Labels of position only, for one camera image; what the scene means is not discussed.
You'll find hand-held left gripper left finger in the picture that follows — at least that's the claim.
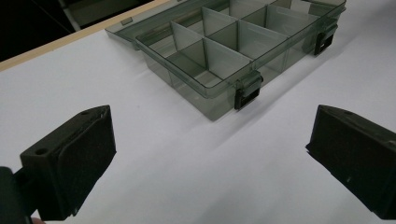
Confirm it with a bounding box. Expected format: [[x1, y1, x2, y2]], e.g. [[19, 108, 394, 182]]
[[20, 105, 118, 221]]

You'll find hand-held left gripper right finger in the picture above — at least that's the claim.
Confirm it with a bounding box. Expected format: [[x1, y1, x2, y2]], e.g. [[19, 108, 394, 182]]
[[305, 105, 396, 220]]

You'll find clear grey compartment box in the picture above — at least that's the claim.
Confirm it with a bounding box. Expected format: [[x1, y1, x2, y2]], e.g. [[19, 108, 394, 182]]
[[105, 0, 347, 122]]

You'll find wooden table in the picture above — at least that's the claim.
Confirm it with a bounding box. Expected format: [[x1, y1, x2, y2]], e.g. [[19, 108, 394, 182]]
[[0, 0, 172, 73]]

